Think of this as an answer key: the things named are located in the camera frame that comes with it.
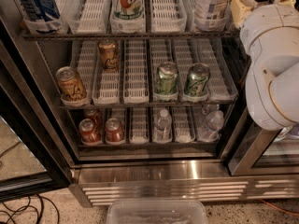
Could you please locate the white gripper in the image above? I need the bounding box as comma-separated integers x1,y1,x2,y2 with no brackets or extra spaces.
230,0,299,54

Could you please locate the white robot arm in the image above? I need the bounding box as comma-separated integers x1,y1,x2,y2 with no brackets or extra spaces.
230,0,299,131

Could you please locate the white blue labelled bottle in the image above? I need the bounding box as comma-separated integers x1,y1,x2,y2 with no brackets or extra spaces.
194,0,229,32

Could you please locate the water bottle right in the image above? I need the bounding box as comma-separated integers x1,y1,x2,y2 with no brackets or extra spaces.
197,105,224,143

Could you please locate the water bottle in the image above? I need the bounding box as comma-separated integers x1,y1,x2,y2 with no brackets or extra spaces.
153,108,172,144
197,105,224,143

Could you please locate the water bottle centre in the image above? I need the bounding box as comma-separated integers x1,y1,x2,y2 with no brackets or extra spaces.
153,108,172,144

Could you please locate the blue white bottle far left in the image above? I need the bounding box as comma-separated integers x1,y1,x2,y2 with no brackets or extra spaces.
20,0,62,34

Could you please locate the steel fridge vent grille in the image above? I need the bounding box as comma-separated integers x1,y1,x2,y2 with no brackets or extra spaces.
69,175,299,208

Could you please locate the fridge open glass door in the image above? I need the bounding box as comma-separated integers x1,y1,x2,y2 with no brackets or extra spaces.
0,22,69,202

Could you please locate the green can right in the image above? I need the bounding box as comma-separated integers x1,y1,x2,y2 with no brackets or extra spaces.
183,63,210,102

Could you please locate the green can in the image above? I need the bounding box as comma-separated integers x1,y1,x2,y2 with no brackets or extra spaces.
154,62,178,101
183,63,210,102

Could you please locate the green can left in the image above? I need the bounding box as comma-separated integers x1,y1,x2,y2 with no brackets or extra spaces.
154,62,178,101

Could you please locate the gold can rear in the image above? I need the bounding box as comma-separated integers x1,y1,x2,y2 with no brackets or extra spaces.
98,40,120,72

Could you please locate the gold can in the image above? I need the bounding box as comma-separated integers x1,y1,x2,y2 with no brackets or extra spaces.
98,40,120,72
55,66,87,106

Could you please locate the red can front right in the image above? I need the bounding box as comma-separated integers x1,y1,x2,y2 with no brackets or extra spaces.
105,118,124,145

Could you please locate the red can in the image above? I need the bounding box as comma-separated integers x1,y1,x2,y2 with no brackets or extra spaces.
78,119,101,146
83,108,102,127
105,118,124,145

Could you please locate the red can rear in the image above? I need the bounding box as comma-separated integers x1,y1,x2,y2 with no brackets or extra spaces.
83,108,102,127

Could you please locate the gold can front left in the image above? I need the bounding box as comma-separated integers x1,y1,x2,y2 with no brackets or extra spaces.
55,66,87,106

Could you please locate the red can front left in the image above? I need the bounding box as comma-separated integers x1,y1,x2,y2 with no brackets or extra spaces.
78,119,101,146

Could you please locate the clear plastic bin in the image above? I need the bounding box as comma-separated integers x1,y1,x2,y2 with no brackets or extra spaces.
106,199,208,224

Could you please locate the top wire shelf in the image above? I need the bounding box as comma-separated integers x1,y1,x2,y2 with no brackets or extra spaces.
21,30,239,41

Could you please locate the wire shelf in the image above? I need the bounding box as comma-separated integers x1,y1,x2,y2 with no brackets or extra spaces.
59,101,235,110
21,30,239,41

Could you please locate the middle wire shelf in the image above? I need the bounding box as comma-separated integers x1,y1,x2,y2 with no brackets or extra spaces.
59,101,235,110

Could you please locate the orange cable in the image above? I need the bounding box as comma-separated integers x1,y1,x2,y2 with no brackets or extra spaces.
260,199,299,217

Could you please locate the black cable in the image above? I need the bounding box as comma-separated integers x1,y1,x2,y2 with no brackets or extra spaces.
0,194,61,224

